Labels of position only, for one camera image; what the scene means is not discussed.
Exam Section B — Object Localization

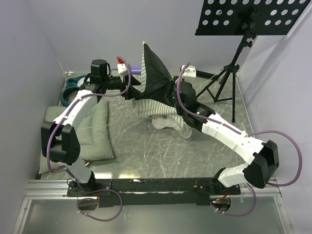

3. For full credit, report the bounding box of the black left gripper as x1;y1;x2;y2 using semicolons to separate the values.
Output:
103;74;143;100

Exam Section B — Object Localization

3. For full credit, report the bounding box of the green striped pet tent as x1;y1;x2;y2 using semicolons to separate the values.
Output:
133;42;192;138

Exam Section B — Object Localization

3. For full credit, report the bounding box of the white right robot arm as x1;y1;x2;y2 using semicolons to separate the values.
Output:
171;81;279;194

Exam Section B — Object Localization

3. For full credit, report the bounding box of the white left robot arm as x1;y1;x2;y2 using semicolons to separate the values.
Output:
41;57;141;196

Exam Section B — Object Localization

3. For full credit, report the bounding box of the green checkered pet cushion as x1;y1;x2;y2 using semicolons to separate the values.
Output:
38;99;115;174

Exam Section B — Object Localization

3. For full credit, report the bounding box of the teal double pet bowl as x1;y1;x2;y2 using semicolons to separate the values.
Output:
60;75;86;107

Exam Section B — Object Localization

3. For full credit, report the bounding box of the purple toy microphone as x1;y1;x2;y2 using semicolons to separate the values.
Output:
131;70;141;75

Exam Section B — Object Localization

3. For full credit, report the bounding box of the black handheld microphone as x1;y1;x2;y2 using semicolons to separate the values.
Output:
195;70;219;79

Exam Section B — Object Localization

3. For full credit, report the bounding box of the black music stand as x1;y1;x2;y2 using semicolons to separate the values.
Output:
194;0;310;123

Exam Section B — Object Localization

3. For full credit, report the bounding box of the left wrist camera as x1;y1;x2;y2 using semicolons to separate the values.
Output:
117;57;128;78

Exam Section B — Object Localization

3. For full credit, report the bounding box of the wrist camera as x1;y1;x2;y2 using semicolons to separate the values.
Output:
117;57;128;78
182;65;196;78

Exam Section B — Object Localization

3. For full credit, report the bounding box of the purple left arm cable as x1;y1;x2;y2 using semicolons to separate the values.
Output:
46;56;134;222

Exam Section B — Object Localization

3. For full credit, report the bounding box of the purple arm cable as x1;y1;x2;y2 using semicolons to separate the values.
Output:
46;56;134;222
175;62;303;217

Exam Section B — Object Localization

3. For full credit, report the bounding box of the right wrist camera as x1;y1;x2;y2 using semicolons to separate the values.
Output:
182;65;196;78

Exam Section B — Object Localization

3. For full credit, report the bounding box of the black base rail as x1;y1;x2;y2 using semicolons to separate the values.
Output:
67;177;241;208

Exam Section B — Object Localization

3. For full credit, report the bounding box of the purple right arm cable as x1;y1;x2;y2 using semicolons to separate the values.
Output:
175;62;303;217

